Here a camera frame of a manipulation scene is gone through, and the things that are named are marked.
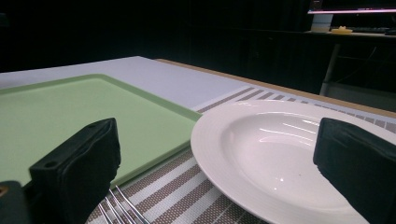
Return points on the dark keyboard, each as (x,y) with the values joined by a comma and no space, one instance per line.
(370,30)

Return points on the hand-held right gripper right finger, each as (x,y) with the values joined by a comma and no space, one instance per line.
(358,161)

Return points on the striped placemat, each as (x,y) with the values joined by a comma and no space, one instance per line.
(180,193)

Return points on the silver fork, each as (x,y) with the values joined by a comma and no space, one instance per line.
(123,207)

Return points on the yellow object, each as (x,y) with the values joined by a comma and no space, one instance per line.
(341,30)

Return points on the white deep plate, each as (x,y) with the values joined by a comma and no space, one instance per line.
(264,155)

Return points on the background desk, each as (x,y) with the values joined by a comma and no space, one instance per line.
(351,62)

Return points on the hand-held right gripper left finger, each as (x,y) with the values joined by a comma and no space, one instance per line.
(77,168)

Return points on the green tray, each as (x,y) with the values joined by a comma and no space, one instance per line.
(56,112)

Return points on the computer monitor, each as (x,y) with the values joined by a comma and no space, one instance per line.
(351,6)

